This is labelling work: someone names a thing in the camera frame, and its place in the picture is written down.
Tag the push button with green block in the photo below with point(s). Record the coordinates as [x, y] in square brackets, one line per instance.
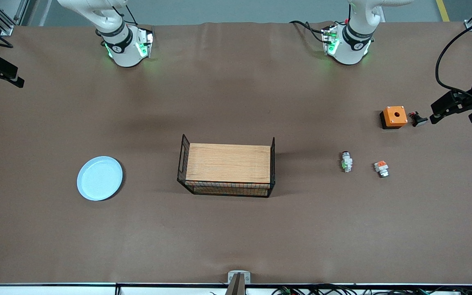
[347, 163]

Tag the wooden board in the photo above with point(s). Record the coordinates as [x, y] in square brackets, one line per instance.
[228, 163]

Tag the orange and white contact block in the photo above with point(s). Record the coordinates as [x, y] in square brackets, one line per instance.
[381, 168]

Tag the brown table cover sheet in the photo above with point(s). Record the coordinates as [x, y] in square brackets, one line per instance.
[96, 229]

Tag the light blue round plate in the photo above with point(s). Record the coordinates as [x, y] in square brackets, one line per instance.
[100, 178]

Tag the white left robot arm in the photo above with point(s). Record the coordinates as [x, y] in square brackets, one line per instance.
[355, 45]

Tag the grey metal bracket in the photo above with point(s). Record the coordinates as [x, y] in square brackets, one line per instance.
[246, 276]

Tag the orange button enclosure box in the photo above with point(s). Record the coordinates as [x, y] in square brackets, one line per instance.
[394, 116]

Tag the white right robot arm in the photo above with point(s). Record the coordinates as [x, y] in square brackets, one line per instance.
[123, 49]

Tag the white table edge rail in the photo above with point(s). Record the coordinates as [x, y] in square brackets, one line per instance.
[35, 291]

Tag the black push button head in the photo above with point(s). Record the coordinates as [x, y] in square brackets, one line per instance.
[418, 120]

